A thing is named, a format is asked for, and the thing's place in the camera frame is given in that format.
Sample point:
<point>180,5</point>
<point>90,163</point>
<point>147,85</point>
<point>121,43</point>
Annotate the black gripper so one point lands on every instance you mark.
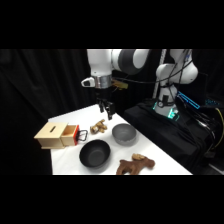
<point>102,95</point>

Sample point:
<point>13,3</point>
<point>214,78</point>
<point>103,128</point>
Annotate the brown plush deer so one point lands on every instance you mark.
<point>133,165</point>

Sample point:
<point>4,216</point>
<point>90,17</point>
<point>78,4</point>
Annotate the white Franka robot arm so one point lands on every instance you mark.
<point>100,63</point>

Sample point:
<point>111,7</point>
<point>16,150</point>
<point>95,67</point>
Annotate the grey bowl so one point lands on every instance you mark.
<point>124,133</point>

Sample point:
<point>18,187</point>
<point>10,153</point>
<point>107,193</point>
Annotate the black bowl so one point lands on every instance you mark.
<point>94,153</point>

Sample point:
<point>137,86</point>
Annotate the small tan plush giraffe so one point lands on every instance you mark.
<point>98,126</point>

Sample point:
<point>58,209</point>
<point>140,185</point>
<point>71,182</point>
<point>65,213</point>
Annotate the wooden drawer with red front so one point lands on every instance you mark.
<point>71,135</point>

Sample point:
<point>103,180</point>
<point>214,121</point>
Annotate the light wooden box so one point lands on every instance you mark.
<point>50,135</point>

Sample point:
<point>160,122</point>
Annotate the black cloth-covered robot stand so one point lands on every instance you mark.
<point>166,133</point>

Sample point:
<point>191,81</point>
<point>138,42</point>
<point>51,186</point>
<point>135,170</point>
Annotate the black curtain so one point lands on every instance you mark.
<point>40,83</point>

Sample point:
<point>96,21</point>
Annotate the blue-lit black device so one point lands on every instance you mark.
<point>188,100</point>

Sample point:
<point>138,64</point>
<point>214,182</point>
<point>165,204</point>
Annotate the tan wrist mount block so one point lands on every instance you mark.
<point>120,84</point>

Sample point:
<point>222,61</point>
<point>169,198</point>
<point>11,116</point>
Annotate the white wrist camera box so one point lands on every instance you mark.
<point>87,82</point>

